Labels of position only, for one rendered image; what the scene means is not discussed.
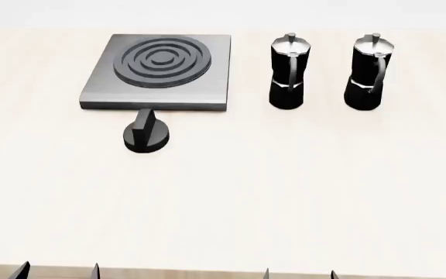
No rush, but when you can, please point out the black stove knob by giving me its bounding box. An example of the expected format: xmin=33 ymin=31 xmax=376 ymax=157
xmin=122 ymin=108 xmax=171 ymax=154

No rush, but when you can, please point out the black moka pot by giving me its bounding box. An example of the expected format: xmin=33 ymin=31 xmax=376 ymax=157
xmin=343 ymin=33 xmax=396 ymax=112
xmin=268 ymin=32 xmax=312 ymax=111

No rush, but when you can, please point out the grey square stove plate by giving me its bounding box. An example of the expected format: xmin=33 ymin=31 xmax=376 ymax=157
xmin=79 ymin=33 xmax=232 ymax=112

